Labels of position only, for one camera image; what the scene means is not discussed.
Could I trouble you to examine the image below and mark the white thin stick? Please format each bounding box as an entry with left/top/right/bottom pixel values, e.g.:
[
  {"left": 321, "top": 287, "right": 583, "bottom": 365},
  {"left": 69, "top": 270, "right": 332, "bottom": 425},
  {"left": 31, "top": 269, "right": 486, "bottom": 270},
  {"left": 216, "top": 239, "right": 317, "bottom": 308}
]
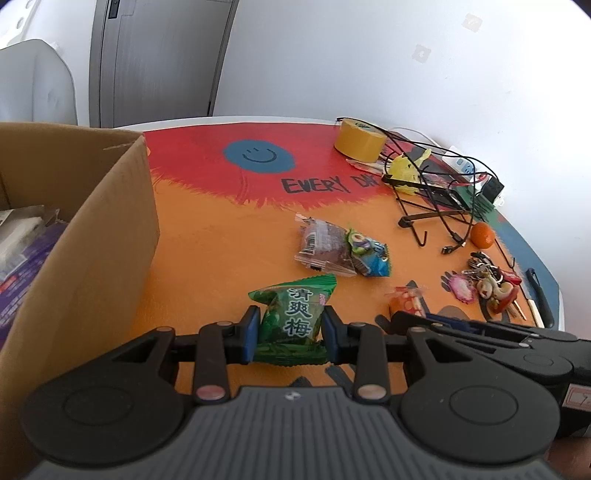
[{"left": 519, "top": 281, "right": 548, "bottom": 328}]

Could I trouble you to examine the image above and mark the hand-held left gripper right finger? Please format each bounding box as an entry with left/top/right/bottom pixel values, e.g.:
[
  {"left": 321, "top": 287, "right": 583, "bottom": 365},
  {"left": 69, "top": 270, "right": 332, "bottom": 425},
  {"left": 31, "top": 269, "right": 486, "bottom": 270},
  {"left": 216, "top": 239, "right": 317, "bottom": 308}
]
[{"left": 322, "top": 307, "right": 467, "bottom": 401}]

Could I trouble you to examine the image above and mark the clear brown snack packet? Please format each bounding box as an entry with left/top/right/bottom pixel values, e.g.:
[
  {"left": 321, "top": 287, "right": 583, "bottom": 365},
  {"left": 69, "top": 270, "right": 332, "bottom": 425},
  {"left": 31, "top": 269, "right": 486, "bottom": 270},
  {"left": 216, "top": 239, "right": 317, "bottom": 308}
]
[{"left": 294, "top": 213, "right": 358, "bottom": 278}]

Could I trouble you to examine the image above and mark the black wire stand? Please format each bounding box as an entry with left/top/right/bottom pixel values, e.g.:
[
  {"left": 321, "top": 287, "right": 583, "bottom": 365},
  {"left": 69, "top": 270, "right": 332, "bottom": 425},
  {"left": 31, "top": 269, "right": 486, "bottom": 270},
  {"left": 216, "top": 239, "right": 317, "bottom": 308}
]
[{"left": 337, "top": 117, "right": 502, "bottom": 247}]

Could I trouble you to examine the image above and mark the orange tangerine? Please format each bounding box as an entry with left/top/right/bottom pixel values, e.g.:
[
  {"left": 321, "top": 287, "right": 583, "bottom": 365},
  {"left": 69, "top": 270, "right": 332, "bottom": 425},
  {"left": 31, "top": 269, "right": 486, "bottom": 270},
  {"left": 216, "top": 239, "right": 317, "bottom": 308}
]
[{"left": 471, "top": 222, "right": 496, "bottom": 247}]

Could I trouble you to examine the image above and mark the grey door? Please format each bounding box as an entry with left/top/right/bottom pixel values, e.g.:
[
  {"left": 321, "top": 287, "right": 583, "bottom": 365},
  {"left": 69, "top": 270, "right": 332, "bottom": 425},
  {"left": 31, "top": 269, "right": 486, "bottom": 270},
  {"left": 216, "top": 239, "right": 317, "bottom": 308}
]
[{"left": 90, "top": 0, "right": 241, "bottom": 127}]

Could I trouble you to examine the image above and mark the red orange snack packet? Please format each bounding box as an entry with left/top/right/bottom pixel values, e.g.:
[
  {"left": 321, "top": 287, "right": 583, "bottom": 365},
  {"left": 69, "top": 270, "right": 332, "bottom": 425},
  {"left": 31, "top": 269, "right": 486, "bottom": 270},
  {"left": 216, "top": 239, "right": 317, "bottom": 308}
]
[{"left": 385, "top": 284, "right": 428, "bottom": 319}]

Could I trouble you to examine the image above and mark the yellow tape roll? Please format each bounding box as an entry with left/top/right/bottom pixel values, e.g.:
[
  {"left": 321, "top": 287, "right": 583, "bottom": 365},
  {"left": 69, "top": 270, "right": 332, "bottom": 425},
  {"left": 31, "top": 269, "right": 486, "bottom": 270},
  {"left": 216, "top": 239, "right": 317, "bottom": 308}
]
[{"left": 334, "top": 117, "right": 387, "bottom": 163}]

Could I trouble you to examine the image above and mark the key bunch with charms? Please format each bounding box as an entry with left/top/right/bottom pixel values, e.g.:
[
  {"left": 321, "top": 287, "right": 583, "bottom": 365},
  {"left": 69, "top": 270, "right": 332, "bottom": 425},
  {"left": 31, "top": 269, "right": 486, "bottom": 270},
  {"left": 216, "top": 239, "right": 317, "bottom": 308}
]
[{"left": 441, "top": 251, "right": 522, "bottom": 317}]

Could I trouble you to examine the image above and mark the white power strip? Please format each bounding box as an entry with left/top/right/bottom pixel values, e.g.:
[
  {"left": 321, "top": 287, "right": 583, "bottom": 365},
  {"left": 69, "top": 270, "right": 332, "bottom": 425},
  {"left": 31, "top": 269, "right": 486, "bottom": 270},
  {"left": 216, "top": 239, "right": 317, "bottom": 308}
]
[{"left": 438, "top": 145, "right": 504, "bottom": 204}]

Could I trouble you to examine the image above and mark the black cable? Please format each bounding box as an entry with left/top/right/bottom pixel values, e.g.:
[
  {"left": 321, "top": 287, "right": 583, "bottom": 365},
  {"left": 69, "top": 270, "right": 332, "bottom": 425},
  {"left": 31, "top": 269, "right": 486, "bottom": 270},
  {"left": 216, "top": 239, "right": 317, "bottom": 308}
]
[{"left": 441, "top": 157, "right": 476, "bottom": 257}]

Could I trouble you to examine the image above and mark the dark green candy packet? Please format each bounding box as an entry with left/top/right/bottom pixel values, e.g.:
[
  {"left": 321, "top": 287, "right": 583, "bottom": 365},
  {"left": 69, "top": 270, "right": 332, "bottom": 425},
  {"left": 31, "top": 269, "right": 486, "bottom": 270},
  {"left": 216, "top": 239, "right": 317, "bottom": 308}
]
[{"left": 248, "top": 273, "right": 338, "bottom": 366}]

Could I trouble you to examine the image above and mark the yellow plush toy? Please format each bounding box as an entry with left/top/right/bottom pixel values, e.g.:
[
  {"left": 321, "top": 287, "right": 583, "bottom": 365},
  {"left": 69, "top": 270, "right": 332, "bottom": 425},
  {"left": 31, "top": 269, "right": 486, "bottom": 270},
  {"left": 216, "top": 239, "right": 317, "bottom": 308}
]
[{"left": 385, "top": 147, "right": 435, "bottom": 192}]

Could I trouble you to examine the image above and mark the brown cardboard box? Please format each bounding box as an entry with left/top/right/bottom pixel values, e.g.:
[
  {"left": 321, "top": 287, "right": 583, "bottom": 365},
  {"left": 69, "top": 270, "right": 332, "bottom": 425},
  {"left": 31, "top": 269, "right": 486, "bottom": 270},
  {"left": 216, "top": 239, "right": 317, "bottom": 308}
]
[{"left": 0, "top": 121, "right": 161, "bottom": 480}]

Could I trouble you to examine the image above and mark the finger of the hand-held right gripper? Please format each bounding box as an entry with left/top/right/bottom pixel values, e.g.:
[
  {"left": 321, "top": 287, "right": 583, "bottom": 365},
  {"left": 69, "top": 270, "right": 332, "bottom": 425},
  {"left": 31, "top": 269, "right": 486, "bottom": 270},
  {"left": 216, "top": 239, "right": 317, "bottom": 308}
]
[
  {"left": 390, "top": 310, "right": 591, "bottom": 344},
  {"left": 462, "top": 339, "right": 578, "bottom": 377}
]

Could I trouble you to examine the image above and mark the blue green snack packet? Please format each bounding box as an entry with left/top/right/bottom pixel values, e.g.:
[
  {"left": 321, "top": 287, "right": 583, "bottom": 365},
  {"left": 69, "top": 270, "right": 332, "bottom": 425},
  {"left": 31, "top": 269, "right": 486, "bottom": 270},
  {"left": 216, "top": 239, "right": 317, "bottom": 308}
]
[{"left": 345, "top": 227, "right": 392, "bottom": 278}]

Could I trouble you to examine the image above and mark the white snack packet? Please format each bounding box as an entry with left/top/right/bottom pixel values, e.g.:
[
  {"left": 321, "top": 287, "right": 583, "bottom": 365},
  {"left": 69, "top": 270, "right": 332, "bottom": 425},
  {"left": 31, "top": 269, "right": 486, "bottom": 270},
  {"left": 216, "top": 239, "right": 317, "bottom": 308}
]
[{"left": 0, "top": 205, "right": 61, "bottom": 278}]

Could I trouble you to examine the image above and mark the white wall rack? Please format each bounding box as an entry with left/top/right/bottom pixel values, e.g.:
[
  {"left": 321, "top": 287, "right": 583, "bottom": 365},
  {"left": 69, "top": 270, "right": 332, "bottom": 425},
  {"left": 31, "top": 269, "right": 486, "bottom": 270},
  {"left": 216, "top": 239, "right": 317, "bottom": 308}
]
[{"left": 0, "top": 0, "right": 42, "bottom": 47}]

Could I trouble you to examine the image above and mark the purple snack packet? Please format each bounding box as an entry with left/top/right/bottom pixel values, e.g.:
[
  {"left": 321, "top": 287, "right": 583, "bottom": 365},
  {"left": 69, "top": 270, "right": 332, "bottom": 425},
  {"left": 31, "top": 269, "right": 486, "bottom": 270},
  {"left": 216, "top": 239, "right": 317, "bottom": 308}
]
[{"left": 0, "top": 217, "right": 70, "bottom": 344}]

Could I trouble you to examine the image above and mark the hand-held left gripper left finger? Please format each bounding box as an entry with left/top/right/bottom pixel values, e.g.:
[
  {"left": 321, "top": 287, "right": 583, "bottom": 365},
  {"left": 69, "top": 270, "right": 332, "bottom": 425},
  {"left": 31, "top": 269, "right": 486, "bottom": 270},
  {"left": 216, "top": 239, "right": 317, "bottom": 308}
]
[{"left": 115, "top": 306, "right": 262, "bottom": 401}]

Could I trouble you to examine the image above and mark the grey chair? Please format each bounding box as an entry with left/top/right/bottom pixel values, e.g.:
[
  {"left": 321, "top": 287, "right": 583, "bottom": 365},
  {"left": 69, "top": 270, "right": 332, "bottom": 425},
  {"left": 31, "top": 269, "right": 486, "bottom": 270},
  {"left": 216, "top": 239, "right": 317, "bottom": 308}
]
[{"left": 0, "top": 39, "right": 78, "bottom": 125}]

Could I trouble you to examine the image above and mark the black power adapter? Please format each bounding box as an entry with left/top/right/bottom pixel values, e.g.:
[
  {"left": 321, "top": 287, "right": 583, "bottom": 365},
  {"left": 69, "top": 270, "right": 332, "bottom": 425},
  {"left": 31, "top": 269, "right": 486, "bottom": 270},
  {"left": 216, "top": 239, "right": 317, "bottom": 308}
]
[{"left": 480, "top": 178, "right": 505, "bottom": 201}]

